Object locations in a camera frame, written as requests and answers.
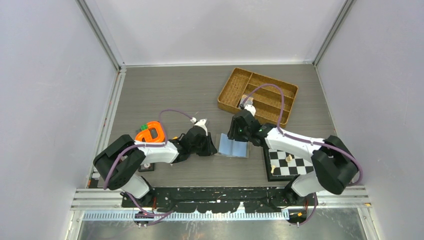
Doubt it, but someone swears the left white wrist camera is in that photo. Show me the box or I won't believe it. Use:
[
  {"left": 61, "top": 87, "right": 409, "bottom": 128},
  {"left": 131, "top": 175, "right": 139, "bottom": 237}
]
[{"left": 190, "top": 117, "right": 208, "bottom": 135}]

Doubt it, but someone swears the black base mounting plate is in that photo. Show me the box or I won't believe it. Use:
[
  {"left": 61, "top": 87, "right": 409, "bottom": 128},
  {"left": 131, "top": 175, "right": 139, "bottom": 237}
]
[{"left": 121, "top": 186, "right": 315, "bottom": 214}]

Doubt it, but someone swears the wooden chess pawn upper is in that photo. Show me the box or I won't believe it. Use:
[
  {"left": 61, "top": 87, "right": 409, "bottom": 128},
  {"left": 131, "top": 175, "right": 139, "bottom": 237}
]
[{"left": 285, "top": 154, "right": 293, "bottom": 163}]

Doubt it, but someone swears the credit card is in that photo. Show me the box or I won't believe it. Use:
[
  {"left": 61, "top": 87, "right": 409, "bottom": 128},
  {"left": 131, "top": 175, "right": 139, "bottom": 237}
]
[{"left": 239, "top": 94, "right": 254, "bottom": 107}]

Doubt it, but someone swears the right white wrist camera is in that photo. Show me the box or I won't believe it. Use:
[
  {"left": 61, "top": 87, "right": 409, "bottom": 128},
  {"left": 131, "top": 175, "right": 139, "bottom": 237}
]
[{"left": 239, "top": 104, "right": 256, "bottom": 117}]

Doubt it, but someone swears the orange tape dispenser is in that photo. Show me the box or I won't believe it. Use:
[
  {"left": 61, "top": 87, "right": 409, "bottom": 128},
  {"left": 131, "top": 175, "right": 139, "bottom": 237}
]
[{"left": 135, "top": 121, "right": 165, "bottom": 143}]

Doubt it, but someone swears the small black square box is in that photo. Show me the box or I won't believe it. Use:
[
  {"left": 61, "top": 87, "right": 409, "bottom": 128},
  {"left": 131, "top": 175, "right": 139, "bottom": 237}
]
[{"left": 137, "top": 163, "right": 155, "bottom": 173}]

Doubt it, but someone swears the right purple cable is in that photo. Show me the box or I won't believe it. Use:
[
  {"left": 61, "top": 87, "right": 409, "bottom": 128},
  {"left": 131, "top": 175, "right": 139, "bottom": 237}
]
[{"left": 240, "top": 83, "right": 364, "bottom": 228}]

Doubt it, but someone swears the black white chessboard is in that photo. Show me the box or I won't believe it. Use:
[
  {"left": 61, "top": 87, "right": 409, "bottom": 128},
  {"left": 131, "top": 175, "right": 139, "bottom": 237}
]
[{"left": 262, "top": 148, "right": 314, "bottom": 182}]

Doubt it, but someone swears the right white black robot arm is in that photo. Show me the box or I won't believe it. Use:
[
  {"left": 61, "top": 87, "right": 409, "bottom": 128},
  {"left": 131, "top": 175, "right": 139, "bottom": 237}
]
[{"left": 227, "top": 109, "right": 362, "bottom": 205}]

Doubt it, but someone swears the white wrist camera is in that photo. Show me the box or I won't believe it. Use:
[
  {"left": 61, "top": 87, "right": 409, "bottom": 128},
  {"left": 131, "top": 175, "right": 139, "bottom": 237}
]
[
  {"left": 190, "top": 117, "right": 208, "bottom": 135},
  {"left": 239, "top": 104, "right": 256, "bottom": 117}
]

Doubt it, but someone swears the woven wicker divided tray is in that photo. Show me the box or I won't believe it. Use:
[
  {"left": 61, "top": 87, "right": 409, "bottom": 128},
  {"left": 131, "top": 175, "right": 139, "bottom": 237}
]
[{"left": 217, "top": 67, "right": 299, "bottom": 128}]

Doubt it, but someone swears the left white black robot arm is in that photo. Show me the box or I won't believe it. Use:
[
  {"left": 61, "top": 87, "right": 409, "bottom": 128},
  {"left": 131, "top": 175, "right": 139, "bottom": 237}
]
[{"left": 93, "top": 125, "right": 218, "bottom": 207}]

